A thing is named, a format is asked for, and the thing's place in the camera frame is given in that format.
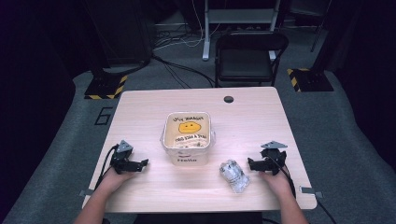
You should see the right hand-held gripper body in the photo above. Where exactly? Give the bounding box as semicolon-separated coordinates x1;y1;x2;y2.
259;140;289;175

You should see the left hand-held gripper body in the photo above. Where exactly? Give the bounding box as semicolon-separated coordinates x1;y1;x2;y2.
109;139;135;175

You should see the person's left hand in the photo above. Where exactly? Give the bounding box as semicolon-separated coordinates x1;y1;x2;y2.
95;168;136;196

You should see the person's right hand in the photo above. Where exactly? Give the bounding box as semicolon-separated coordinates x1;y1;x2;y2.
259;170;293;199

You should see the crumpled clear plastic wrap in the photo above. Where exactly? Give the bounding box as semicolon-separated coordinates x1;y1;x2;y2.
219;159;251;194

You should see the white square plastic bin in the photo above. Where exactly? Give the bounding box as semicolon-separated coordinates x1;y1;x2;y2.
160;111;217;167

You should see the black striped stand base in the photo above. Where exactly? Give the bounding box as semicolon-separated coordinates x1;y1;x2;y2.
286;67;334;93
83;74;129;101

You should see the black folding chair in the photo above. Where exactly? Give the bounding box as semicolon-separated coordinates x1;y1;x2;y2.
214;30;290;89

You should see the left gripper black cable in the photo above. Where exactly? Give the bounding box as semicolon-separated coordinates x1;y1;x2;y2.
93;144;120;191

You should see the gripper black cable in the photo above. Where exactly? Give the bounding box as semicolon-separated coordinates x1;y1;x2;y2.
271;154;338;224
93;144;120;191

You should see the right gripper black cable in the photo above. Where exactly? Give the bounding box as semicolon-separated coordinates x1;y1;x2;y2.
271;154;338;224

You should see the black floor cable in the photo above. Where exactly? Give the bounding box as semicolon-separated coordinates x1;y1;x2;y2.
151;54;217;90

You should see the bundle of floor cables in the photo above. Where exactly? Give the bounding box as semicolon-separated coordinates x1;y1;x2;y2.
153;21;205;51

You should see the white metal stand frame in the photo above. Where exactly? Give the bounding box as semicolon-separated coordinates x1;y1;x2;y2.
201;0;282;62

